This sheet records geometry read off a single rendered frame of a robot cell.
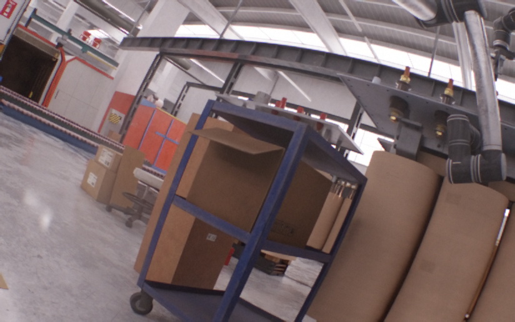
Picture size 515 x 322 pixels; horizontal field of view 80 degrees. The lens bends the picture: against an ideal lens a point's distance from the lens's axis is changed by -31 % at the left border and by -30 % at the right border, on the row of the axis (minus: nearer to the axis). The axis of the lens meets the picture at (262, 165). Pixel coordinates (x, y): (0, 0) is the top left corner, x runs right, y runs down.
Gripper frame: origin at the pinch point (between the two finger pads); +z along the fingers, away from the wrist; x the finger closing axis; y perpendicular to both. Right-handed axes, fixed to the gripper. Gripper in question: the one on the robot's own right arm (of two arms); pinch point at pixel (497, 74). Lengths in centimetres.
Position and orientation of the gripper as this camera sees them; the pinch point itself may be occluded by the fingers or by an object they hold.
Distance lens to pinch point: 209.0
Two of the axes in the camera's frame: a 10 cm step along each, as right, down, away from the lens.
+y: -8.8, -3.5, 3.1
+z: -3.9, 9.2, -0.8
